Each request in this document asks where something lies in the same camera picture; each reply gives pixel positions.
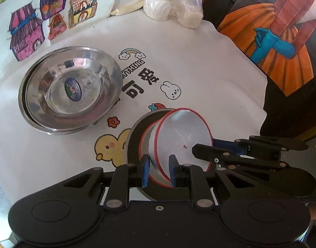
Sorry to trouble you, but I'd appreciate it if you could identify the plain steel plate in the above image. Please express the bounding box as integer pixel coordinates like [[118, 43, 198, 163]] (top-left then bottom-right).
[[18, 46, 123, 135]]

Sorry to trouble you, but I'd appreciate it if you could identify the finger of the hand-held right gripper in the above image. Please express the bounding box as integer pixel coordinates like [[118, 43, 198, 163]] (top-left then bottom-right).
[[192, 144, 289, 172], [212, 135, 309, 161]]

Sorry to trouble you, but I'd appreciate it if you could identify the small steel bowl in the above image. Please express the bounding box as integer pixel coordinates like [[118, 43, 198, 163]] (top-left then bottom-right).
[[125, 108, 179, 202]]

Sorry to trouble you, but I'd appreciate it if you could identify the plastic bag of white lumps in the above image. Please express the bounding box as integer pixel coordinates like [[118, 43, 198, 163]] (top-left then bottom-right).
[[143, 0, 203, 29]]

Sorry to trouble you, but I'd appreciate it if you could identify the white cartoon printed tablecloth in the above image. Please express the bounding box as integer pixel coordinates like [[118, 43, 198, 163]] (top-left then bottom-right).
[[0, 13, 269, 207]]

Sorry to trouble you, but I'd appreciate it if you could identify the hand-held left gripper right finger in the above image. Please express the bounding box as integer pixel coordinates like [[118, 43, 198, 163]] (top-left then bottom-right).
[[169, 154, 272, 209]]

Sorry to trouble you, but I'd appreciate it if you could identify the shiny steel bowl with sticker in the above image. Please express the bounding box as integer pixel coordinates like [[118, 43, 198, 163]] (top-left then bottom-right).
[[25, 47, 123, 131]]

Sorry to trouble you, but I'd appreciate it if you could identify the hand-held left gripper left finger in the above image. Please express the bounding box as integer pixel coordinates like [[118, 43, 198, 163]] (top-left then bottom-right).
[[45, 154, 150, 209]]

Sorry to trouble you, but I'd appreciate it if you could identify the orange dress figure poster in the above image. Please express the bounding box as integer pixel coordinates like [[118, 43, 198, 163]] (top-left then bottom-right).
[[217, 0, 316, 97]]

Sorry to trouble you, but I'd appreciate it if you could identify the rolled white paper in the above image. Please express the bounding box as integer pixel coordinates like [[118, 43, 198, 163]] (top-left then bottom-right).
[[111, 0, 145, 16]]

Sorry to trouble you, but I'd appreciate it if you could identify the house drawing cloth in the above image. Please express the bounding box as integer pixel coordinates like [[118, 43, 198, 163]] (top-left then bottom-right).
[[0, 0, 120, 66]]

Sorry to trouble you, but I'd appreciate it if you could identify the white bowl with red rim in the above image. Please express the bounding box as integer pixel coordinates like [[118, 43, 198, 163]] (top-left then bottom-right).
[[138, 122, 174, 188], [153, 108, 214, 183]]

